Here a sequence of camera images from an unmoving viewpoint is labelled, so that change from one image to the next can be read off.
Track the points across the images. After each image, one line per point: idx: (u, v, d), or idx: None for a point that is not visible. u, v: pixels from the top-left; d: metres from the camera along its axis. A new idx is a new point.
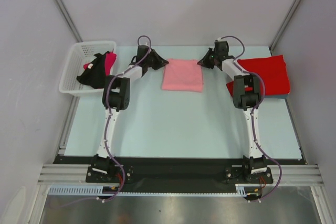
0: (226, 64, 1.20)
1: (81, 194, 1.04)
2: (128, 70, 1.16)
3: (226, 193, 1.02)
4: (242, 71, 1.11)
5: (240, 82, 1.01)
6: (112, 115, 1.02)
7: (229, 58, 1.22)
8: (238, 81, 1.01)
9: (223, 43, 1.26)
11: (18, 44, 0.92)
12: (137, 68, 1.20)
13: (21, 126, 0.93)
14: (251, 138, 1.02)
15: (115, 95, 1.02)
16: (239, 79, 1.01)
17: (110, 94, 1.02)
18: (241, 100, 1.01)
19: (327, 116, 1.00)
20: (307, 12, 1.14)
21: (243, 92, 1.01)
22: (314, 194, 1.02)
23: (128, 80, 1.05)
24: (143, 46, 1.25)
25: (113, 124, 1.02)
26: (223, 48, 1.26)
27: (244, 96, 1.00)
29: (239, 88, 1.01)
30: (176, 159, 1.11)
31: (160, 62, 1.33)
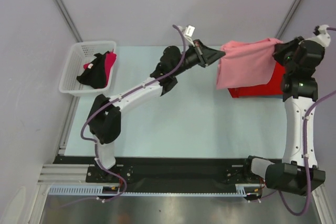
0: (292, 102, 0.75)
1: (80, 194, 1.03)
2: (132, 92, 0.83)
3: (226, 193, 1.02)
4: (303, 154, 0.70)
5: (289, 177, 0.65)
6: (97, 144, 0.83)
7: (306, 87, 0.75)
8: (283, 173, 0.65)
9: (314, 56, 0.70)
11: (18, 44, 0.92)
12: (152, 86, 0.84)
13: (21, 126, 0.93)
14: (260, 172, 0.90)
15: (100, 124, 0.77)
16: (287, 172, 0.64)
17: (96, 119, 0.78)
18: (274, 187, 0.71)
19: (327, 115, 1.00)
20: (308, 11, 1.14)
21: (283, 184, 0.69)
22: (314, 194, 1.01)
23: (119, 114, 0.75)
24: (165, 60, 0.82)
25: (103, 151, 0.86)
26: (309, 63, 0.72)
27: (281, 186, 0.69)
29: (281, 182, 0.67)
30: (176, 159, 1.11)
31: (205, 62, 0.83)
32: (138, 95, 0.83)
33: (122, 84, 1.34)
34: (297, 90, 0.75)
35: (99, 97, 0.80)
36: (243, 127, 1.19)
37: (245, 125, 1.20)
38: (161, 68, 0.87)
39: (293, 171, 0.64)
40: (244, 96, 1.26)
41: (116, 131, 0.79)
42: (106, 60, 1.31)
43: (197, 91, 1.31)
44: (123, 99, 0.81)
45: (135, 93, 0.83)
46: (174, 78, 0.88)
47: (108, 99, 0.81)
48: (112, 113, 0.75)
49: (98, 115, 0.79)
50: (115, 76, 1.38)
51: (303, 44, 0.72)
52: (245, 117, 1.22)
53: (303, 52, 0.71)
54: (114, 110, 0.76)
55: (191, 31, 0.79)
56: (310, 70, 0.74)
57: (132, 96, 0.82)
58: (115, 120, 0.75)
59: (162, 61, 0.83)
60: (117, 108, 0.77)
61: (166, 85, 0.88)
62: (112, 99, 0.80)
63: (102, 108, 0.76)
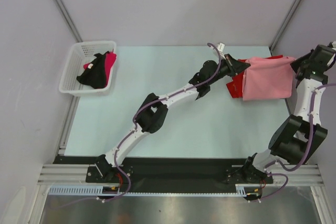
0: (303, 82, 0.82)
1: (81, 194, 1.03)
2: (176, 93, 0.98)
3: (226, 193, 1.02)
4: (308, 114, 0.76)
5: (293, 128, 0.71)
6: (136, 131, 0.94)
7: (317, 78, 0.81)
8: (290, 124, 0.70)
9: (326, 52, 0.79)
11: (18, 44, 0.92)
12: (191, 91, 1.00)
13: (21, 126, 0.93)
14: (262, 164, 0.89)
15: (148, 116, 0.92)
16: (293, 122, 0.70)
17: (145, 112, 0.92)
18: (277, 145, 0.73)
19: (326, 116, 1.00)
20: (308, 12, 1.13)
21: (286, 141, 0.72)
22: (314, 194, 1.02)
23: (166, 109, 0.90)
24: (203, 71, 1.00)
25: (132, 140, 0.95)
26: (322, 59, 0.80)
27: (284, 142, 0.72)
29: (285, 135, 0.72)
30: (176, 159, 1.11)
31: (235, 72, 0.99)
32: (180, 97, 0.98)
33: (122, 84, 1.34)
34: (310, 76, 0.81)
35: (150, 95, 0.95)
36: (242, 127, 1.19)
37: (245, 125, 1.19)
38: (198, 77, 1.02)
39: (297, 124, 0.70)
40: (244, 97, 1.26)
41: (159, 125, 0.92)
42: (106, 61, 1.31)
43: None
44: (169, 99, 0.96)
45: (178, 95, 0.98)
46: (208, 86, 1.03)
47: (157, 97, 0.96)
48: (160, 107, 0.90)
49: (147, 109, 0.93)
50: (115, 76, 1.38)
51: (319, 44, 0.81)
52: (245, 116, 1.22)
53: (318, 49, 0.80)
54: (162, 107, 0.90)
55: (222, 46, 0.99)
56: (323, 66, 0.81)
57: (176, 98, 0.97)
58: (162, 115, 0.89)
59: (201, 71, 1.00)
60: (165, 106, 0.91)
61: (201, 91, 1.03)
62: (161, 98, 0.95)
63: (150, 103, 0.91)
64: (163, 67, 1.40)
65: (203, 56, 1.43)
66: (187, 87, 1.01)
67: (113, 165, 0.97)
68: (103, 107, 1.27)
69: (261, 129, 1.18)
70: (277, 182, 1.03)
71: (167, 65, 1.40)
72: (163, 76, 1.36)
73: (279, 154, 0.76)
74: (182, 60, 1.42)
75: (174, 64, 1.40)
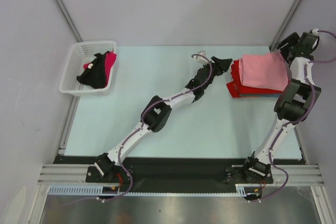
0: (296, 60, 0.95)
1: (81, 194, 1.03)
2: (177, 96, 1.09)
3: (226, 193, 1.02)
4: (305, 77, 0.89)
5: (293, 88, 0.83)
6: (142, 129, 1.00)
7: (307, 56, 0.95)
8: (290, 85, 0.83)
9: (311, 37, 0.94)
11: (18, 45, 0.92)
12: (189, 94, 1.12)
13: (21, 126, 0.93)
14: (268, 143, 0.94)
15: (153, 115, 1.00)
16: (293, 84, 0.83)
17: (151, 113, 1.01)
18: (281, 106, 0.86)
19: (326, 115, 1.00)
20: (308, 12, 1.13)
21: (289, 100, 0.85)
22: (314, 194, 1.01)
23: (170, 108, 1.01)
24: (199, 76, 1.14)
25: (137, 137, 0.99)
26: (307, 42, 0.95)
27: (288, 104, 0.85)
29: (287, 95, 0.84)
30: (176, 159, 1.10)
31: (222, 70, 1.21)
32: (181, 99, 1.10)
33: (122, 84, 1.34)
34: (300, 55, 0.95)
35: (155, 97, 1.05)
36: (242, 127, 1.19)
37: (245, 125, 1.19)
38: (193, 83, 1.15)
39: (297, 84, 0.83)
40: (245, 96, 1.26)
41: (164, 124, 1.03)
42: (106, 61, 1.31)
43: None
44: (172, 101, 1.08)
45: (179, 97, 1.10)
46: (202, 91, 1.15)
47: (161, 99, 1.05)
48: (165, 108, 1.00)
49: (152, 110, 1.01)
50: (115, 76, 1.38)
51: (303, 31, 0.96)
52: (245, 116, 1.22)
53: (304, 34, 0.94)
54: (166, 108, 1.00)
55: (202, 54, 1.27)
56: (309, 48, 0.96)
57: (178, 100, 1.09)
58: (167, 114, 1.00)
59: (196, 77, 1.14)
60: (169, 107, 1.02)
61: (196, 96, 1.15)
62: (165, 99, 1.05)
63: (155, 103, 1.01)
64: (163, 67, 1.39)
65: None
66: (185, 91, 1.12)
67: (117, 163, 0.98)
68: (103, 107, 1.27)
69: (261, 129, 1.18)
70: (277, 182, 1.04)
71: (167, 65, 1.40)
72: (163, 76, 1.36)
73: (284, 115, 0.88)
74: (182, 60, 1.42)
75: (174, 64, 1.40)
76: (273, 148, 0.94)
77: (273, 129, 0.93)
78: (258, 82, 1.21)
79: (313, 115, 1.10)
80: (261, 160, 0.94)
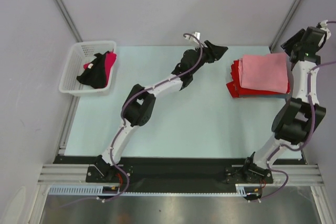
0: (298, 64, 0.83)
1: (81, 194, 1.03)
2: (161, 83, 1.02)
3: (226, 193, 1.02)
4: (307, 94, 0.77)
5: (293, 110, 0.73)
6: (125, 127, 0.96)
7: (311, 61, 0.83)
8: (290, 106, 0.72)
9: (317, 33, 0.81)
11: (18, 44, 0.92)
12: (175, 81, 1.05)
13: (21, 126, 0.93)
14: (265, 156, 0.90)
15: (134, 109, 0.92)
16: (293, 104, 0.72)
17: (133, 105, 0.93)
18: (280, 126, 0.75)
19: (327, 115, 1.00)
20: (307, 12, 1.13)
21: (288, 123, 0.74)
22: (314, 194, 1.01)
23: (154, 98, 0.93)
24: (187, 61, 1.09)
25: (123, 136, 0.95)
26: (313, 40, 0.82)
27: (287, 124, 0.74)
29: (287, 117, 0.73)
30: (176, 159, 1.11)
31: (214, 57, 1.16)
32: (166, 86, 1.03)
33: (122, 84, 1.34)
34: (303, 59, 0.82)
35: (136, 86, 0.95)
36: (242, 127, 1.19)
37: (245, 125, 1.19)
38: (179, 68, 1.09)
39: (296, 105, 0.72)
40: (245, 96, 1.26)
41: (147, 116, 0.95)
42: (106, 60, 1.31)
43: (197, 90, 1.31)
44: (156, 89, 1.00)
45: (164, 85, 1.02)
46: (190, 76, 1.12)
47: (143, 88, 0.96)
48: (148, 97, 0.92)
49: (134, 102, 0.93)
50: (115, 76, 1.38)
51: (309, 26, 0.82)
52: (245, 116, 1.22)
53: (309, 30, 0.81)
54: (149, 96, 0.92)
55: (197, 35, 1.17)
56: (313, 46, 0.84)
57: (162, 88, 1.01)
58: (150, 104, 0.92)
59: (183, 61, 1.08)
60: (153, 95, 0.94)
61: (185, 82, 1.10)
62: (147, 88, 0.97)
63: (135, 94, 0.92)
64: (163, 67, 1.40)
65: None
66: (171, 77, 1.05)
67: (111, 163, 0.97)
68: (103, 107, 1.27)
69: (261, 129, 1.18)
70: (277, 182, 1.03)
71: (167, 66, 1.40)
72: (163, 76, 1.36)
73: (283, 136, 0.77)
74: None
75: (173, 64, 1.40)
76: (271, 159, 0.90)
77: (271, 145, 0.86)
78: (257, 82, 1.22)
79: None
80: (259, 165, 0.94)
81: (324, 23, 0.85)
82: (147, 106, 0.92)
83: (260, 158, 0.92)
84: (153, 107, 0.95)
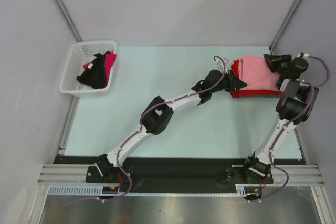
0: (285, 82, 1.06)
1: (81, 194, 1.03)
2: (181, 98, 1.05)
3: (226, 193, 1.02)
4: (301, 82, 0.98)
5: (293, 87, 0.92)
6: (140, 132, 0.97)
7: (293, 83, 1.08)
8: (291, 83, 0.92)
9: (299, 66, 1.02)
11: (18, 44, 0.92)
12: (194, 97, 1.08)
13: (21, 126, 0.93)
14: (268, 144, 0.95)
15: (152, 118, 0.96)
16: (293, 82, 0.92)
17: (152, 114, 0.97)
18: (284, 105, 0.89)
19: (327, 115, 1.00)
20: (306, 12, 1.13)
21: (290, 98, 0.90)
22: (314, 194, 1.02)
23: (170, 111, 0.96)
24: (212, 78, 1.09)
25: (135, 140, 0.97)
26: (296, 71, 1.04)
27: (291, 103, 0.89)
29: (289, 94, 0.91)
30: (177, 158, 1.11)
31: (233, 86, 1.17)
32: (186, 102, 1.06)
33: (122, 84, 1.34)
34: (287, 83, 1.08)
35: (156, 98, 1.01)
36: (242, 127, 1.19)
37: (245, 125, 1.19)
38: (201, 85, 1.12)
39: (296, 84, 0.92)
40: (245, 96, 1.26)
41: (164, 126, 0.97)
42: (106, 61, 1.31)
43: None
44: (175, 103, 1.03)
45: (184, 99, 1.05)
46: (209, 94, 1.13)
47: (163, 100, 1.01)
48: (166, 110, 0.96)
49: (154, 112, 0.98)
50: (115, 76, 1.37)
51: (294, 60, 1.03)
52: (245, 116, 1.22)
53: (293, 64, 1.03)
54: (167, 110, 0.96)
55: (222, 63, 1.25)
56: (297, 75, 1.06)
57: (181, 102, 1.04)
58: (166, 117, 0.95)
59: (207, 78, 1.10)
60: (170, 109, 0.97)
61: (203, 98, 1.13)
62: (167, 101, 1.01)
63: (153, 107, 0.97)
64: (163, 67, 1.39)
65: (205, 56, 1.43)
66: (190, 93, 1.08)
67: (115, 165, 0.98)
68: (103, 107, 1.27)
69: (261, 129, 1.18)
70: (277, 182, 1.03)
71: (167, 66, 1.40)
72: (163, 77, 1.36)
73: (286, 114, 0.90)
74: (182, 60, 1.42)
75: (174, 64, 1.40)
76: (274, 148, 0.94)
77: (275, 129, 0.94)
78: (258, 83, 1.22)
79: (312, 115, 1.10)
80: (262, 160, 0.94)
81: (306, 54, 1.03)
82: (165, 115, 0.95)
83: (262, 149, 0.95)
84: (169, 119, 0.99)
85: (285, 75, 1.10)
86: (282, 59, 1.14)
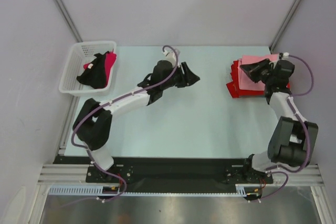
0: (274, 95, 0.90)
1: (81, 194, 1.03)
2: (122, 97, 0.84)
3: (226, 193, 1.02)
4: (294, 114, 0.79)
5: (286, 128, 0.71)
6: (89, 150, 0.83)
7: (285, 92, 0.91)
8: (284, 124, 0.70)
9: (286, 70, 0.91)
11: (18, 45, 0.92)
12: (141, 94, 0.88)
13: (21, 126, 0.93)
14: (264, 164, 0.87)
15: (87, 129, 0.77)
16: (286, 122, 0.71)
17: (85, 124, 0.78)
18: (279, 152, 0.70)
19: (327, 114, 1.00)
20: (306, 12, 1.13)
21: (284, 144, 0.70)
22: (314, 194, 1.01)
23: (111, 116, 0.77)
24: (162, 68, 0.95)
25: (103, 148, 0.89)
26: (283, 75, 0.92)
27: (285, 149, 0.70)
29: (283, 137, 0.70)
30: (176, 158, 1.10)
31: (186, 82, 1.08)
32: (128, 102, 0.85)
33: (122, 84, 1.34)
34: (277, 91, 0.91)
35: (88, 101, 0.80)
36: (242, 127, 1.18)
37: (245, 125, 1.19)
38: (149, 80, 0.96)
39: (290, 124, 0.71)
40: (245, 96, 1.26)
41: (105, 138, 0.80)
42: (106, 60, 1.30)
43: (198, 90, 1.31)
44: (114, 104, 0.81)
45: (125, 99, 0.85)
46: (160, 90, 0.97)
47: (98, 104, 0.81)
48: (103, 114, 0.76)
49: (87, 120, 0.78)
50: (115, 76, 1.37)
51: (279, 62, 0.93)
52: (245, 116, 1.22)
53: (278, 67, 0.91)
54: (104, 114, 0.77)
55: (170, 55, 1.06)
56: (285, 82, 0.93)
57: (123, 103, 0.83)
58: (105, 125, 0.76)
59: (156, 71, 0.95)
60: (108, 113, 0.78)
61: (153, 95, 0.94)
62: (103, 104, 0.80)
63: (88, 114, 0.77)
64: None
65: (205, 56, 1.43)
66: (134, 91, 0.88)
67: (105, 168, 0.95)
68: None
69: (261, 129, 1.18)
70: (277, 182, 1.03)
71: None
72: None
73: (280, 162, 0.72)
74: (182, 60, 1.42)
75: None
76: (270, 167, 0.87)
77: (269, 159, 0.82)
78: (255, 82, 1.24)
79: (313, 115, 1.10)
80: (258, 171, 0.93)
81: (286, 54, 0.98)
82: (102, 124, 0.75)
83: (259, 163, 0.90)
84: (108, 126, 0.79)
85: (272, 82, 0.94)
86: (261, 66, 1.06)
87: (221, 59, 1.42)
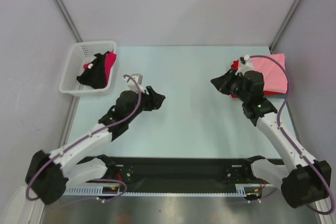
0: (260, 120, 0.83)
1: (81, 194, 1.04)
2: (76, 144, 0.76)
3: (226, 194, 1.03)
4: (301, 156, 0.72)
5: (303, 181, 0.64)
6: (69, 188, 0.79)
7: (266, 109, 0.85)
8: (301, 179, 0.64)
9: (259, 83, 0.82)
11: (18, 44, 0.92)
12: (101, 134, 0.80)
13: (21, 126, 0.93)
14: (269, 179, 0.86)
15: (40, 182, 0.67)
16: (302, 176, 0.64)
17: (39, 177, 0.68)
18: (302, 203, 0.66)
19: (328, 115, 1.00)
20: (306, 12, 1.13)
21: (305, 194, 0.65)
22: None
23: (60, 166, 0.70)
24: (126, 98, 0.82)
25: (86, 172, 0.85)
26: (258, 89, 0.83)
27: (307, 198, 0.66)
29: (302, 191, 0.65)
30: (177, 158, 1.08)
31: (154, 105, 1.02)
32: (86, 146, 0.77)
33: (122, 84, 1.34)
34: (259, 110, 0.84)
35: (37, 153, 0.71)
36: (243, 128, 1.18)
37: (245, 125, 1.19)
38: (113, 113, 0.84)
39: (305, 176, 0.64)
40: None
41: (61, 190, 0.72)
42: (106, 61, 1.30)
43: (198, 90, 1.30)
44: (65, 154, 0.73)
45: (82, 144, 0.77)
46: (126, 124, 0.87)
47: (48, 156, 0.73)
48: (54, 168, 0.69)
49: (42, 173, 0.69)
50: (115, 76, 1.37)
51: (247, 77, 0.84)
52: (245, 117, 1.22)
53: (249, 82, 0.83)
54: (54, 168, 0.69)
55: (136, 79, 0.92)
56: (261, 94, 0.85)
57: (77, 148, 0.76)
58: (56, 176, 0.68)
59: (117, 103, 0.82)
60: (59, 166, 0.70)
61: (117, 130, 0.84)
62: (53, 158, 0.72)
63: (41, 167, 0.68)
64: (163, 68, 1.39)
65: (205, 56, 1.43)
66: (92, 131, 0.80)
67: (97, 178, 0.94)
68: (103, 107, 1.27)
69: None
70: None
71: (167, 66, 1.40)
72: (162, 77, 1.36)
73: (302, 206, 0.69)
74: (182, 60, 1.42)
75: (173, 65, 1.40)
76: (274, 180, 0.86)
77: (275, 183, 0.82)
78: None
79: (313, 115, 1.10)
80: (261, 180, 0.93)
81: (247, 56, 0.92)
82: (54, 178, 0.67)
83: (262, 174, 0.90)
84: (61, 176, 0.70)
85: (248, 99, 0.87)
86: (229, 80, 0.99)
87: (221, 59, 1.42)
